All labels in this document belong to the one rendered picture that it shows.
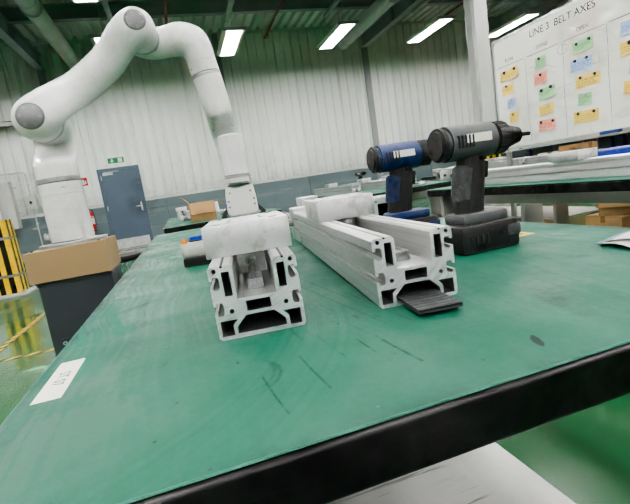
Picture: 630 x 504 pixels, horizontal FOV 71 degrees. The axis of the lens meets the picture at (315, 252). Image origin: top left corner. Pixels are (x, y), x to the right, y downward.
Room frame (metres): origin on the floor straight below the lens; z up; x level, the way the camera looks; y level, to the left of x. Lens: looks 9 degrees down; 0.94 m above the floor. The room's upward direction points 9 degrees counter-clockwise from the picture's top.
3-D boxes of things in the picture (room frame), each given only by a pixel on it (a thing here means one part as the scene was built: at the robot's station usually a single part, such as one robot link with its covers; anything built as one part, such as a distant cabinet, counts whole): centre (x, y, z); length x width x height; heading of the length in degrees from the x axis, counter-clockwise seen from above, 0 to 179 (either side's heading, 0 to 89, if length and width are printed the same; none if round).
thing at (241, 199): (1.47, 0.21, 0.93); 0.10 x 0.07 x 0.11; 98
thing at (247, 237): (0.63, 0.09, 0.87); 0.16 x 0.11 x 0.07; 8
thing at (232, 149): (1.47, 0.22, 1.07); 0.09 x 0.08 x 0.13; 12
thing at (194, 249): (1.14, 0.29, 0.81); 0.10 x 0.08 x 0.06; 98
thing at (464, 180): (0.78, -0.32, 0.89); 0.20 x 0.08 x 0.22; 106
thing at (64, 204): (1.35, 0.73, 0.96); 0.19 x 0.19 x 0.18
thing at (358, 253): (0.91, -0.06, 0.82); 0.80 x 0.10 x 0.09; 8
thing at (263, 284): (0.88, 0.13, 0.82); 0.80 x 0.10 x 0.09; 8
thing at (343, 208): (0.91, -0.06, 0.87); 0.16 x 0.11 x 0.07; 8
